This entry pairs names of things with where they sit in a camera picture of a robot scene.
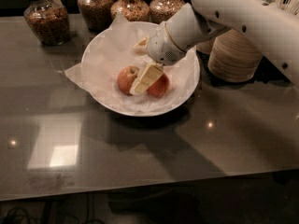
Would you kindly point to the left red yellow apple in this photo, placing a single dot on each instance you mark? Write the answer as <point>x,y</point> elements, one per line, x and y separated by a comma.
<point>126,78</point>

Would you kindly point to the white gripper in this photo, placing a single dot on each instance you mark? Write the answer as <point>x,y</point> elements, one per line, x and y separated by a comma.
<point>159,48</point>

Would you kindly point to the front stack paper bowls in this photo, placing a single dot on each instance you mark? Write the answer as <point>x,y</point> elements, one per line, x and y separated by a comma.
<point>233,58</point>

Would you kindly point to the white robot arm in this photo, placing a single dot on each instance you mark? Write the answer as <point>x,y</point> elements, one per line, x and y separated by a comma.
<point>272,31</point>

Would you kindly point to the stack paper bowls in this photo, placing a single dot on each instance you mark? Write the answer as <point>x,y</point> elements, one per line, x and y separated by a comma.
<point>233,58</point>
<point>206,47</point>

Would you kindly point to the white paper liner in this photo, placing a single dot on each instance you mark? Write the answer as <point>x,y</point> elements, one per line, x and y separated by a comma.
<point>115,47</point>

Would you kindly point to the red apple with sticker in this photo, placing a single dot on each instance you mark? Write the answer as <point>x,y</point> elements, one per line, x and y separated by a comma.
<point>160,87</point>

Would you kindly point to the large white bowl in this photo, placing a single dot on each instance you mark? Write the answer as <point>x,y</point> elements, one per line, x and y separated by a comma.
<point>187,87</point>

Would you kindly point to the cereal glass jar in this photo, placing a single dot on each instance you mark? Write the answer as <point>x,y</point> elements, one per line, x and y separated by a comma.
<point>162,10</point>
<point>96,13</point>
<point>49,21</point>

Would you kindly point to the rear stack paper bowls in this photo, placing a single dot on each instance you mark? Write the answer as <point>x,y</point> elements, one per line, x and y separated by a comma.
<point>206,47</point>

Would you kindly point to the white stirrer sticks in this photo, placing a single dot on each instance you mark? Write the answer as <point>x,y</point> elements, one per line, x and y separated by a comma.
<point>290,6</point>

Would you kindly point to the far left cereal glass jar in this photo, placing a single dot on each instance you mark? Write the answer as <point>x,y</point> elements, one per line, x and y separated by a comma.
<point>49,21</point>

